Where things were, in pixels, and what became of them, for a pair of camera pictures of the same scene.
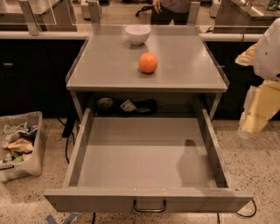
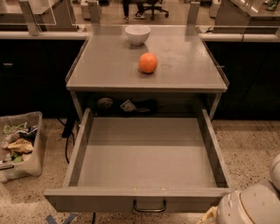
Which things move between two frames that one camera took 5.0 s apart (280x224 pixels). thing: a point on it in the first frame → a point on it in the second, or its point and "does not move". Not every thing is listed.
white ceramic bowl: x=138 y=34 does not move
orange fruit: x=148 y=62 does not move
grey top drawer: x=146 y=164 does not move
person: x=163 y=11 → x=140 y=13
